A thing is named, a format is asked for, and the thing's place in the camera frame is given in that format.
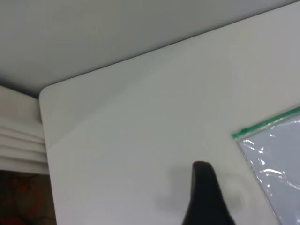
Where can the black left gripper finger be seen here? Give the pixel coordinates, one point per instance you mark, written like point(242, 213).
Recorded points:
point(206, 199)

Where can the clear plastic zip bag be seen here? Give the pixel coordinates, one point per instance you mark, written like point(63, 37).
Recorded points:
point(276, 164)

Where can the green zipper slider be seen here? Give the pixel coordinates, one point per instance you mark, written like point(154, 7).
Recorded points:
point(244, 130)

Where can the dark red patterned object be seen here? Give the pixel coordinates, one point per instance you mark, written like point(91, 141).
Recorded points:
point(23, 199)

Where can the white foam sheet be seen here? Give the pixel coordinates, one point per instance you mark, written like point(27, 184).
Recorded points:
point(14, 143)
point(14, 130)

